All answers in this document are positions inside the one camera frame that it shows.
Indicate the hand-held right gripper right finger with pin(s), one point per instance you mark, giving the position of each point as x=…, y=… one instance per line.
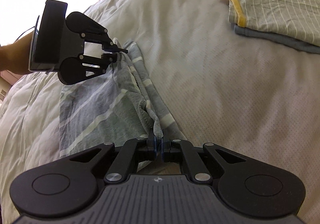
x=166, y=150

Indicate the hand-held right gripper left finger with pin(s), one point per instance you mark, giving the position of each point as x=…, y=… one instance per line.
x=151, y=147

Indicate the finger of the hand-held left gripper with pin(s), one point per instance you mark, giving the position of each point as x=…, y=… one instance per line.
x=97, y=32
x=107, y=59

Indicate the grey-blue wide-striped shirt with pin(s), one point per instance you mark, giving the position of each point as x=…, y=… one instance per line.
x=100, y=114

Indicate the pinstriped shirt with yellow collar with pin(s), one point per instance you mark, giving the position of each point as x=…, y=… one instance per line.
x=275, y=14

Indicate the person's left forearm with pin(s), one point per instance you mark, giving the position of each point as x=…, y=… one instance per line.
x=15, y=56

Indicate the light grey duvet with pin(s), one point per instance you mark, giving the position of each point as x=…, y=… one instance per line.
x=30, y=114

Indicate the wall socket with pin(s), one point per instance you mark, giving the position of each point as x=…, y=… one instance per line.
x=2, y=94

